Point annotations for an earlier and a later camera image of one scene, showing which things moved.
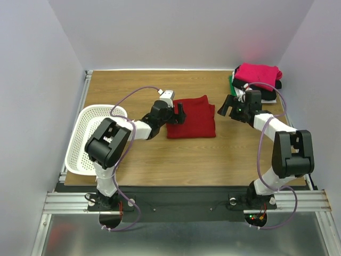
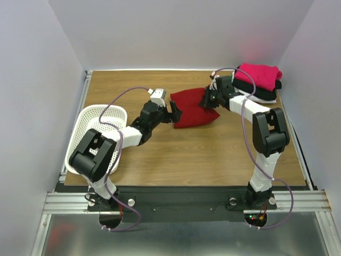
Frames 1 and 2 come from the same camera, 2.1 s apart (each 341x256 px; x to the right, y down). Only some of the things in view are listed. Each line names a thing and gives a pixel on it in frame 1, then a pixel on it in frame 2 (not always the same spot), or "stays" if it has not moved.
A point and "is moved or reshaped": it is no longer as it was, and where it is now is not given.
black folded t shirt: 266,93 stays
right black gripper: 232,111 -> 209,96
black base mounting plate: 177,204 stays
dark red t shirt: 200,120 is moved or reshaped
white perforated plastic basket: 87,119 stays
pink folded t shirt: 252,72 stays
